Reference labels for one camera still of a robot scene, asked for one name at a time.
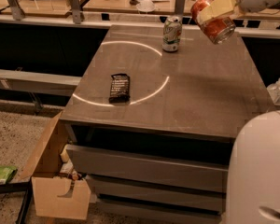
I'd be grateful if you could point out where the grey metal bracket middle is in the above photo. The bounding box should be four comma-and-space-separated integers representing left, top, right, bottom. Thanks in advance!
69, 0, 84, 24

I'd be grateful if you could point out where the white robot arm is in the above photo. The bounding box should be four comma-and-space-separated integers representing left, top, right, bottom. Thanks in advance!
194, 0, 280, 224

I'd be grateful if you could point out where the clear sanitizer bottle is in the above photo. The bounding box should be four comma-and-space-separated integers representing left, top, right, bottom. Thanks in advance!
267, 78, 280, 103

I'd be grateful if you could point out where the grey metal bracket left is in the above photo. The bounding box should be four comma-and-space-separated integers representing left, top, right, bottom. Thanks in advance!
7, 0, 25, 21

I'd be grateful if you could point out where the grey metal bracket right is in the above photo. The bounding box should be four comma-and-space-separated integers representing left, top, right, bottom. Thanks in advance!
175, 0, 185, 16

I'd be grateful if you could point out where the green and white soda can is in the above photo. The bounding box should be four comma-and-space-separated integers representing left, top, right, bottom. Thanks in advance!
162, 16, 182, 52

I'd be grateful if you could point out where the white bowl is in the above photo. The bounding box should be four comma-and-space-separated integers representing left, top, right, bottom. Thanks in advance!
136, 0, 155, 13

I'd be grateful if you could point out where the grey metal bracket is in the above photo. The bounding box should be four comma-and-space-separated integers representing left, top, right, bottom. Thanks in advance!
7, 0, 25, 21
69, 0, 84, 24
175, 0, 185, 16

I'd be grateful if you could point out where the grey drawer cabinet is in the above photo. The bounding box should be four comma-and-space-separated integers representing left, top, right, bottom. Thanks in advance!
62, 26, 273, 224

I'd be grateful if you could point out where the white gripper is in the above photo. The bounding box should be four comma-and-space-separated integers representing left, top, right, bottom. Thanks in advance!
197, 0, 280, 25

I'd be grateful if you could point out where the black snack bar wrapper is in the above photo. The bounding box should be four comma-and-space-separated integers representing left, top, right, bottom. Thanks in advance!
109, 74, 130, 104

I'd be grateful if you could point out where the green chip bag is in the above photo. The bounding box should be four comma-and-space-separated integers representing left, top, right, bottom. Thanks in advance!
0, 165, 18, 185

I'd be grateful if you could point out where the red coke can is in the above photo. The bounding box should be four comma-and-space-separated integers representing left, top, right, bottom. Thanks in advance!
190, 0, 235, 44

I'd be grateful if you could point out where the cardboard box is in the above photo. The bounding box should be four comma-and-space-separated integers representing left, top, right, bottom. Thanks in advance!
21, 113, 91, 220

